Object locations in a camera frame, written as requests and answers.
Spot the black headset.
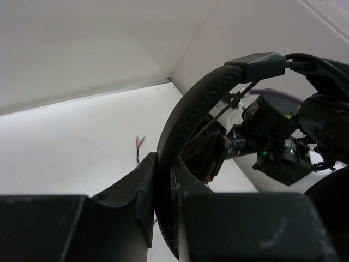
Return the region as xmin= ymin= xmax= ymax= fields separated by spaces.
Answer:
xmin=155 ymin=52 xmax=348 ymax=260

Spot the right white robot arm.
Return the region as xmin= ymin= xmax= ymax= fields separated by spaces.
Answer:
xmin=180 ymin=93 xmax=348 ymax=261

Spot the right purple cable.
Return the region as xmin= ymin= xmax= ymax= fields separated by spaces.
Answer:
xmin=249 ymin=87 xmax=303 ymax=106

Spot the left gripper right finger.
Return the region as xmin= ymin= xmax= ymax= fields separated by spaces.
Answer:
xmin=171 ymin=162 xmax=339 ymax=261

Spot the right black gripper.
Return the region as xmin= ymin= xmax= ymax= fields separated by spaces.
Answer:
xmin=181 ymin=115 xmax=231 ymax=183

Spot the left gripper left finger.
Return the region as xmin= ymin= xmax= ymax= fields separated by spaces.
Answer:
xmin=1 ymin=153 xmax=157 ymax=261

